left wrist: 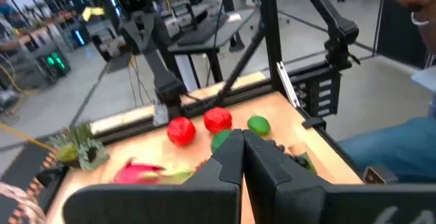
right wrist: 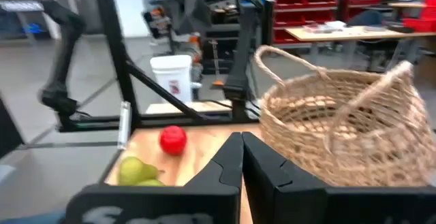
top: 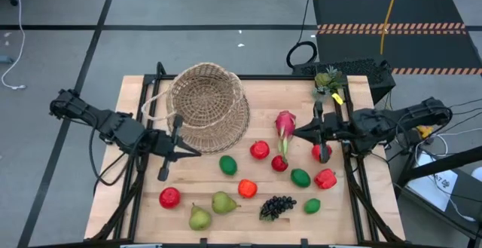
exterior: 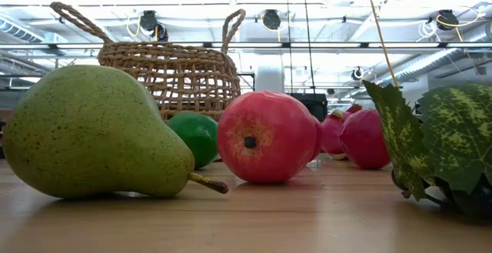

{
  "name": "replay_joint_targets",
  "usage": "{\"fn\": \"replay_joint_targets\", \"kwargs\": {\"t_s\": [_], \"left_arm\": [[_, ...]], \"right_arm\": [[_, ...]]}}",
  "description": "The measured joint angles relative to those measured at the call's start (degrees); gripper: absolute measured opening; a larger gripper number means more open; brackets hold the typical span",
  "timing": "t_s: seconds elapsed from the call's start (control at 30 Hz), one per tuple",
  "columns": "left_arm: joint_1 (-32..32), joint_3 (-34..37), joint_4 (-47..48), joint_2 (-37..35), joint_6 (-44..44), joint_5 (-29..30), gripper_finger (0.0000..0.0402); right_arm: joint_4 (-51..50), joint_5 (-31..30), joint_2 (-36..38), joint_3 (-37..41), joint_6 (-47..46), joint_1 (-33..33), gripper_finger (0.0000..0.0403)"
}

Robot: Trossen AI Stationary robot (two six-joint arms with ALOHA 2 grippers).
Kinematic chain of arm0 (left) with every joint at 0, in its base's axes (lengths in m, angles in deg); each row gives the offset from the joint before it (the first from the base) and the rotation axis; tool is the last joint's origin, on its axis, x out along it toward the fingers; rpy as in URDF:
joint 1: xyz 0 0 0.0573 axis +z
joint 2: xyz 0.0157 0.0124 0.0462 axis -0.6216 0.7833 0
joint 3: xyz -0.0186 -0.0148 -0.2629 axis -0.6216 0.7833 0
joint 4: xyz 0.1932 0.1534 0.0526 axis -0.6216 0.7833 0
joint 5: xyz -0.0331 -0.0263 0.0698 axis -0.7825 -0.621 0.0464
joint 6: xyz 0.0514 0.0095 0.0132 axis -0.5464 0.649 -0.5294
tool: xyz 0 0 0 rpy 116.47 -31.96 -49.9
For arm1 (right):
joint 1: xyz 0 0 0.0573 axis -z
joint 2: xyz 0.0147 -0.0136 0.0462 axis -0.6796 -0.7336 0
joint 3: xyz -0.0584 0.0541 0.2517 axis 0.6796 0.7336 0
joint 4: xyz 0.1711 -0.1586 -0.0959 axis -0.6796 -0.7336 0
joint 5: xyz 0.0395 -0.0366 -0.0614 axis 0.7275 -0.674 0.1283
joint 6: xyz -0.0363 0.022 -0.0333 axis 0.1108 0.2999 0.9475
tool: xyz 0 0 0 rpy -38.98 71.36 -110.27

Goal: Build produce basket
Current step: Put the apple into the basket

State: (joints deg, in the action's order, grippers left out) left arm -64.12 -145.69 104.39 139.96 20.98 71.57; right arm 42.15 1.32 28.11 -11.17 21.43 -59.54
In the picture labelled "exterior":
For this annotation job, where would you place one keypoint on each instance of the silver ceiling duct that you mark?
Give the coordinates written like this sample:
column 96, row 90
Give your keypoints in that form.
column 442, row 58

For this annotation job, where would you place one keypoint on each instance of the long ceiling light bar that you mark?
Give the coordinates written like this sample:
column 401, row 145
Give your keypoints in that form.
column 403, row 45

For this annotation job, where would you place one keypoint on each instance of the grape leaves with stem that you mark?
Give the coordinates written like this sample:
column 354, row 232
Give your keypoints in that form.
column 453, row 130

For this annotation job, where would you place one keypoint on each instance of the white ceiling duct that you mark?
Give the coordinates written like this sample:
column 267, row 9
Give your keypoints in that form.
column 19, row 30

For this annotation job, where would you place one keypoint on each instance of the black monitor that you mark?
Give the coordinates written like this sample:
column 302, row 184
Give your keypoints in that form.
column 317, row 105

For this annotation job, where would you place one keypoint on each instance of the green pear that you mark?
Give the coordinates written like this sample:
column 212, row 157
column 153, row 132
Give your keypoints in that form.
column 88, row 130

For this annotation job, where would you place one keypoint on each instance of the red tomato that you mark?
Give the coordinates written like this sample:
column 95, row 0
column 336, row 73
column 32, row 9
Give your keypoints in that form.
column 363, row 141

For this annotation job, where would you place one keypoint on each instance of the green lime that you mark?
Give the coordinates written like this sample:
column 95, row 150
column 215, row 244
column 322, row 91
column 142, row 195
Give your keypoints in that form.
column 196, row 137

